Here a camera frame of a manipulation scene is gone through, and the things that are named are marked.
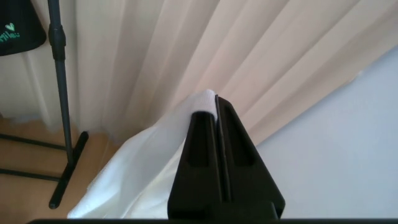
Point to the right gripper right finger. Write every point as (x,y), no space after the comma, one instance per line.
(245,180)

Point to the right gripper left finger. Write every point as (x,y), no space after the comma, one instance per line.
(196,174)

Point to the white garment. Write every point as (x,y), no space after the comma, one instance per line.
(146,168)

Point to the black shorts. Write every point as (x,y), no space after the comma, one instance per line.
(18,28)

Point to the black clothes rack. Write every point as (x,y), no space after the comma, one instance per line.
(63,102)

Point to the beige curtain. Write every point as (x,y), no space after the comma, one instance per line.
(186,46)

